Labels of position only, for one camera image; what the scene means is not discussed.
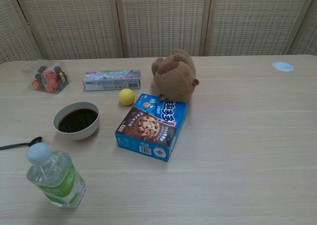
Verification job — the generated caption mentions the woven folding screen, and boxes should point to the woven folding screen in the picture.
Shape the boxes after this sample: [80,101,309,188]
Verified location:
[0,0,317,64]

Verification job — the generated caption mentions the floral toothpaste box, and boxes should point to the floral toothpaste box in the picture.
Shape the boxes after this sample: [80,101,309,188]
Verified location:
[82,69,142,92]

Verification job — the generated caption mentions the yellow ball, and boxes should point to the yellow ball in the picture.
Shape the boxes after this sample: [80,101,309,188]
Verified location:
[118,88,136,106]

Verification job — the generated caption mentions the white bowl with dark liquid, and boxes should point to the white bowl with dark liquid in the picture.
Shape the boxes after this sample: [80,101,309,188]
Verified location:
[53,102,101,140]

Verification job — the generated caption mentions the black plastic spoon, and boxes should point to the black plastic spoon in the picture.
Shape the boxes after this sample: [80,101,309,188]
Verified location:
[0,136,43,151]

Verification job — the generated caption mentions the water bottle with green label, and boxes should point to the water bottle with green label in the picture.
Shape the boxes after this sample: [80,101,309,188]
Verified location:
[26,142,87,209]

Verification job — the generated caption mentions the brown capybara plush toy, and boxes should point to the brown capybara plush toy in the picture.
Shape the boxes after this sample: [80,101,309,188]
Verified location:
[151,49,200,102]

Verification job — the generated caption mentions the blue chocolate cookie box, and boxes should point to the blue chocolate cookie box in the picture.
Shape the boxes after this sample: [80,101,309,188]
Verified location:
[114,93,188,162]

